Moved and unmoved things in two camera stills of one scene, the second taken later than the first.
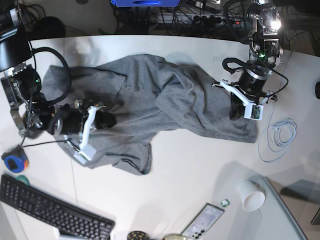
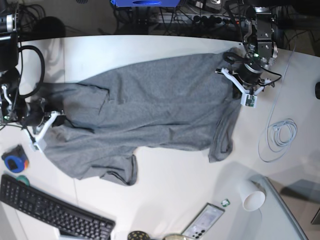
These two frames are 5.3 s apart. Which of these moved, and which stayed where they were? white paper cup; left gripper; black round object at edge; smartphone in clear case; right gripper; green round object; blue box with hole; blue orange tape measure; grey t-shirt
Moved: right gripper; grey t-shirt; left gripper
Stayed: green round object; smartphone in clear case; blue orange tape measure; blue box with hole; black round object at edge; white paper cup
